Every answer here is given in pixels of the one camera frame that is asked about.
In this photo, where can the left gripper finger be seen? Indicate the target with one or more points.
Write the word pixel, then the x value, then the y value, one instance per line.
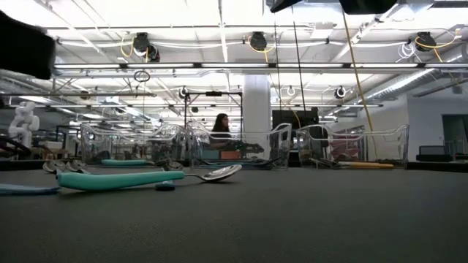
pixel 22 47

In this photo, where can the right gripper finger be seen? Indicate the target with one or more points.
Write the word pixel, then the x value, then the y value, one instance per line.
pixel 367 6
pixel 283 4

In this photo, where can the white humanoid robot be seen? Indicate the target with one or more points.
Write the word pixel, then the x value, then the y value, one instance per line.
pixel 23 124

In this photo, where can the ceiling light strip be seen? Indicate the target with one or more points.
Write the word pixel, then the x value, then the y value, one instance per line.
pixel 234 65

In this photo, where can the white building column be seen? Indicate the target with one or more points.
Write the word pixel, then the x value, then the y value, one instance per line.
pixel 256 95

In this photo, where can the black monitor screen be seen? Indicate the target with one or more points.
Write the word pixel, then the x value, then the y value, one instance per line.
pixel 292 118

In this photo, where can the clear plastic bin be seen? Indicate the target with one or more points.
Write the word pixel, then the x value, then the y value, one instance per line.
pixel 384 146
pixel 109 146
pixel 256 139

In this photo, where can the person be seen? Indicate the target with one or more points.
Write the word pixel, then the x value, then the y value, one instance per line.
pixel 221 122

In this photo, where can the orange box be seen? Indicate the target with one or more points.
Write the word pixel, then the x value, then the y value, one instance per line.
pixel 230 155

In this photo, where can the black table mat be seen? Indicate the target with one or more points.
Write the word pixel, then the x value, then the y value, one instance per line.
pixel 234 233

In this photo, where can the black camera rig frame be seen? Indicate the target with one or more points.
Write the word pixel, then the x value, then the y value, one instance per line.
pixel 214 94

